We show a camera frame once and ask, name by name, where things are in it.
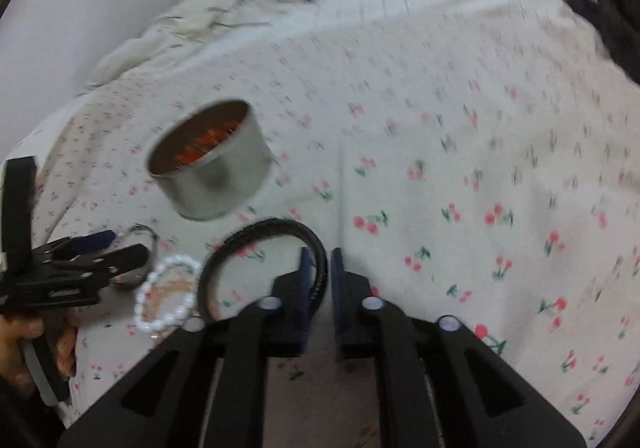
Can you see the round metal tin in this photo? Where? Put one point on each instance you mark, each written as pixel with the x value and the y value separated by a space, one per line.
pixel 220 183

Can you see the white striped duvet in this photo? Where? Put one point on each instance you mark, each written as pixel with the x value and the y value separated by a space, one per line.
pixel 225 18

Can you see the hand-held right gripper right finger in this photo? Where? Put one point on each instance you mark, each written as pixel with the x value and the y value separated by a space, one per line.
pixel 336 288

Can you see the person's left hand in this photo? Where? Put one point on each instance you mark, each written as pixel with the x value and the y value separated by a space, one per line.
pixel 15 333

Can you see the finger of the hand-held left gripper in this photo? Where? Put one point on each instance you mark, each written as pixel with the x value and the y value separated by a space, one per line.
pixel 95 240
pixel 115 259

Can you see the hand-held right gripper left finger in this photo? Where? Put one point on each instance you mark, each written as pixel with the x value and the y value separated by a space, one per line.
pixel 305 278

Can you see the black jacket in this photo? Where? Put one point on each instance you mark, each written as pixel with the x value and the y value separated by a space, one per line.
pixel 615 28

